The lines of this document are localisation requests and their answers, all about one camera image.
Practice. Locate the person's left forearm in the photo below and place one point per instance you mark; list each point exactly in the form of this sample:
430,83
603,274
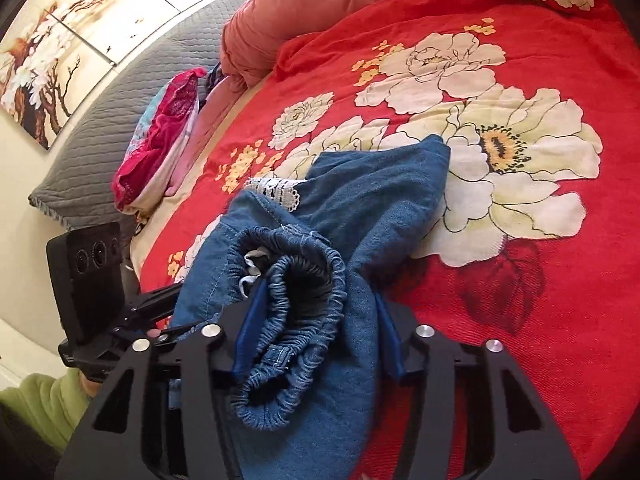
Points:
40,405

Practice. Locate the blossom branch wall painting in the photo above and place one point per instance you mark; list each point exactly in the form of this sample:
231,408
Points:
75,35

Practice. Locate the person's left hand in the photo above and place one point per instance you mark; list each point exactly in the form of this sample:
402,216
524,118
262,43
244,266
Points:
153,333

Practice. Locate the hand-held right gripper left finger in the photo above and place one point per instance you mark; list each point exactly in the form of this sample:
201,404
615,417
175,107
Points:
250,325

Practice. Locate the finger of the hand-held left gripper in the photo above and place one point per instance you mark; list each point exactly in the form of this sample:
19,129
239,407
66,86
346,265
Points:
155,302
172,335

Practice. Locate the grey quilted headboard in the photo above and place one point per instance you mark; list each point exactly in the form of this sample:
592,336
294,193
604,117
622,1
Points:
125,120

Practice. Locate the red floral blanket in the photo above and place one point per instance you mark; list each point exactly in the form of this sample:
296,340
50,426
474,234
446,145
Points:
525,285

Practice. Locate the beige bed sheet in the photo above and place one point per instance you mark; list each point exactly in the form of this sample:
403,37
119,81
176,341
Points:
172,210

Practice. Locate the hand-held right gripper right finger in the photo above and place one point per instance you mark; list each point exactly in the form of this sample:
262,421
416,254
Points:
392,345

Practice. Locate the pink patterned clothes pile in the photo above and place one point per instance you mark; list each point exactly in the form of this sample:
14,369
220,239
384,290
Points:
160,140

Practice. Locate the light pink cloth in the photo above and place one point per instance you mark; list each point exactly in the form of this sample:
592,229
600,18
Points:
205,125

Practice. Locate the pink quilt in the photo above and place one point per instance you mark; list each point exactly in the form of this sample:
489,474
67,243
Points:
300,15

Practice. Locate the blue denim pants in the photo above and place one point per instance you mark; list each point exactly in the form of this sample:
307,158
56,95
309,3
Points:
370,210

